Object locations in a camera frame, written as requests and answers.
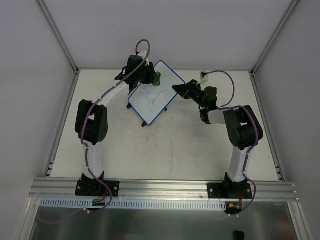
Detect right aluminium frame post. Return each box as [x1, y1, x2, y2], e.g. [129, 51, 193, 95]
[250, 0, 300, 76]

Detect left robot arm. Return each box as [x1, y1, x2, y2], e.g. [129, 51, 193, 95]
[75, 50, 160, 197]

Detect aluminium front rail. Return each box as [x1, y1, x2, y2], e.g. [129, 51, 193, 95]
[28, 177, 300, 202]

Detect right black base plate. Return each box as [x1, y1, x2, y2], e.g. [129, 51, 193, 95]
[206, 182, 253, 200]

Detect white slotted cable duct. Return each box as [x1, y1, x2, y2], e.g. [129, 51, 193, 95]
[39, 197, 227, 212]

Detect whiteboard black stand feet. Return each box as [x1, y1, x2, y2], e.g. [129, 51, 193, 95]
[126, 103, 168, 128]

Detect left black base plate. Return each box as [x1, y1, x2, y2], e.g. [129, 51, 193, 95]
[75, 178, 120, 197]

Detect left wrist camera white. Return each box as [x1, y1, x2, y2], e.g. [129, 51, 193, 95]
[136, 49, 149, 63]

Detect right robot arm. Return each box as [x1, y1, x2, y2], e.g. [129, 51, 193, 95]
[172, 80, 264, 199]

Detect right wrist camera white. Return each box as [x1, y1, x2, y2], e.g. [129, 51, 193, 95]
[198, 71, 209, 85]

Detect aluminium frame post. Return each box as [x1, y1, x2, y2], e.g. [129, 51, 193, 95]
[35, 0, 79, 74]
[250, 0, 300, 76]

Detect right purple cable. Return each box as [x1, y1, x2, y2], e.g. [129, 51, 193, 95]
[206, 70, 257, 218]

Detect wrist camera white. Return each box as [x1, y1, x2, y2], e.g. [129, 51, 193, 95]
[136, 49, 149, 63]
[198, 71, 209, 85]

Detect black knob bottom edge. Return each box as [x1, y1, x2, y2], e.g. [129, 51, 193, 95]
[233, 230, 245, 240]

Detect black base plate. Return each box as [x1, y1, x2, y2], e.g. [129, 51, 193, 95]
[206, 182, 253, 200]
[75, 178, 120, 197]

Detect green bone-shaped eraser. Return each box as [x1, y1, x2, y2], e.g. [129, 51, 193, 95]
[152, 71, 161, 87]

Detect blue-framed whiteboard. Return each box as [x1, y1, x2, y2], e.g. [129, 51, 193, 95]
[128, 60, 186, 125]

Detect left aluminium frame post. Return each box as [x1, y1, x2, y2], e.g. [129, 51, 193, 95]
[35, 0, 79, 74]

